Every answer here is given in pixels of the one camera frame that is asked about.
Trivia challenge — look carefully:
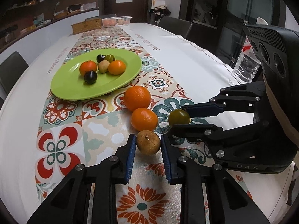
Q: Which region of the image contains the green tomato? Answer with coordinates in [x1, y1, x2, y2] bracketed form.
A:
[168, 109, 191, 126]
[104, 54, 115, 63]

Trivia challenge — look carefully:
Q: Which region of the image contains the brown longan large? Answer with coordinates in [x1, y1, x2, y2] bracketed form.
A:
[136, 130, 161, 155]

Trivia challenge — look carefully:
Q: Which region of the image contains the small orange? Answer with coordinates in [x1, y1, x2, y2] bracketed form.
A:
[108, 60, 126, 75]
[131, 108, 158, 131]

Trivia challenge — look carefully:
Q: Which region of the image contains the brown longan small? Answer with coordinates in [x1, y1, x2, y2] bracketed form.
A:
[98, 60, 110, 73]

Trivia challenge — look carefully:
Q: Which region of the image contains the dark plum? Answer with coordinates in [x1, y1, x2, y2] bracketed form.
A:
[84, 70, 97, 84]
[96, 54, 106, 63]

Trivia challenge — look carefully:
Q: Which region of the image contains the large orange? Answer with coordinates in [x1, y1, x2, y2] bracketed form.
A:
[79, 61, 97, 77]

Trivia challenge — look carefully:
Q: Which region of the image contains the clear water bottle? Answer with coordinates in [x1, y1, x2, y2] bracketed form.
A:
[229, 37, 261, 86]

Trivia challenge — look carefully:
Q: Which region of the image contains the white tablecloth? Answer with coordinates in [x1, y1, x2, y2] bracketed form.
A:
[1, 23, 298, 223]

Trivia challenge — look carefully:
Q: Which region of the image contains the patterned table runner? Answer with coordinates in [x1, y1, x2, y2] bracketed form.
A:
[34, 26, 254, 224]

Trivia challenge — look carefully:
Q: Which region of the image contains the glass sliding door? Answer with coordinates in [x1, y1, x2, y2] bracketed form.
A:
[216, 0, 286, 68]

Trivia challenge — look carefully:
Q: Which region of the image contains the black chair right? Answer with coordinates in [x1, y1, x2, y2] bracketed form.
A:
[158, 16, 193, 38]

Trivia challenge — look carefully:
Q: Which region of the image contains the black chair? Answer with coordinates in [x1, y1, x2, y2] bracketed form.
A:
[158, 16, 193, 38]
[1, 51, 28, 99]

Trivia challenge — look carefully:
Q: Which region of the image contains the green plate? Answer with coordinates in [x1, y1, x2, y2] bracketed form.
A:
[51, 49, 142, 101]

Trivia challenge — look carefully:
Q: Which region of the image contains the clear plastic fruit container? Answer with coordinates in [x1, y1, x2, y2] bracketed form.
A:
[102, 16, 132, 28]

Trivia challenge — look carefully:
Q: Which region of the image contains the black chair far end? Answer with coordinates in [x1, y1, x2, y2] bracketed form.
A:
[85, 14, 117, 21]

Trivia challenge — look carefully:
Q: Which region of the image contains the woven basket box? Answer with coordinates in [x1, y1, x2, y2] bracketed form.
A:
[71, 19, 102, 34]

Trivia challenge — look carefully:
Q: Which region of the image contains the white counter cabinet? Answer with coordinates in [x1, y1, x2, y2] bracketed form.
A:
[1, 8, 99, 64]

